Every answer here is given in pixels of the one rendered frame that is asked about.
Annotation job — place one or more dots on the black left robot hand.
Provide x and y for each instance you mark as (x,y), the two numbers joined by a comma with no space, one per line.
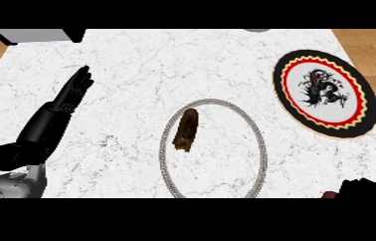
(45,125)

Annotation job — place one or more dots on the dark red object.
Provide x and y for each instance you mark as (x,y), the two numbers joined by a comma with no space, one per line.
(331,195)

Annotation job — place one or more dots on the grey and black appliance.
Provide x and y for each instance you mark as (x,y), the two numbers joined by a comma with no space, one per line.
(35,35)

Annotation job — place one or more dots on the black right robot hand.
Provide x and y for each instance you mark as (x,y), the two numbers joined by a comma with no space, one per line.
(361,189)

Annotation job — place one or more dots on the small grey object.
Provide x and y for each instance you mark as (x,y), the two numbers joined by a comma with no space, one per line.
(257,30)

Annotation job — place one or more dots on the brown bell pepper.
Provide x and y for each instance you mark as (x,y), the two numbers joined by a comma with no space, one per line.
(188,132)

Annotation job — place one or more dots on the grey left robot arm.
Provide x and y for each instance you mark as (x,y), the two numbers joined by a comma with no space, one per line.
(20,185)

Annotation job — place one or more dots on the black red dragon-print plate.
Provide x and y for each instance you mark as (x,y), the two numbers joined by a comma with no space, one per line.
(324,89)

